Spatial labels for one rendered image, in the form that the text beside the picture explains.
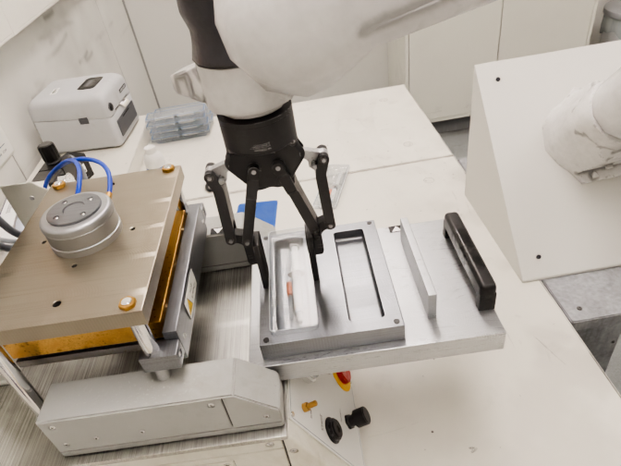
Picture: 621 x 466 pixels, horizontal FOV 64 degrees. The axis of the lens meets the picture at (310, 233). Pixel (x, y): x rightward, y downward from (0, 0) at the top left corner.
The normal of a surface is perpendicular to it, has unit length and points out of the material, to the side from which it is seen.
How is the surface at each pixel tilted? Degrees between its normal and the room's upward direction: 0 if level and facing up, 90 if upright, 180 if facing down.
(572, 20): 90
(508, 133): 45
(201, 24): 102
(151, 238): 0
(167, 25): 90
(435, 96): 90
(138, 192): 0
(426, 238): 0
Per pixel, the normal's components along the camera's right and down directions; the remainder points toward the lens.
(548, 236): -0.01, -0.12
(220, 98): -0.42, 0.63
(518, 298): -0.13, -0.78
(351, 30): 0.01, 0.56
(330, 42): 0.06, 0.75
